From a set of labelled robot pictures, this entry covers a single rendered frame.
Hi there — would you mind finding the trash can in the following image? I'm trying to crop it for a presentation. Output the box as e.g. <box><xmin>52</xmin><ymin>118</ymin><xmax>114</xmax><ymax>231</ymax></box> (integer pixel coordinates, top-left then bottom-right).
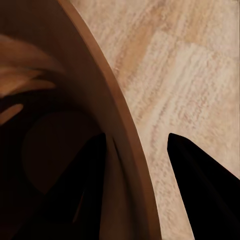
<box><xmin>0</xmin><ymin>0</ymin><xmax>162</xmax><ymax>240</ymax></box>

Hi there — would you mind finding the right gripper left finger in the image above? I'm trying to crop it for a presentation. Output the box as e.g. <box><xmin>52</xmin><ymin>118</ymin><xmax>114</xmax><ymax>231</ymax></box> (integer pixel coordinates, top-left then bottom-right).
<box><xmin>11</xmin><ymin>133</ymin><xmax>106</xmax><ymax>240</ymax></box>

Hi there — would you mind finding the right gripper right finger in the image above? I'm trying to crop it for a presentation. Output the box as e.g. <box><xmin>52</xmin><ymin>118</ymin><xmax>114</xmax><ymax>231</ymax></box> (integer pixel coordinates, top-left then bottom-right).
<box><xmin>167</xmin><ymin>133</ymin><xmax>240</xmax><ymax>240</ymax></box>

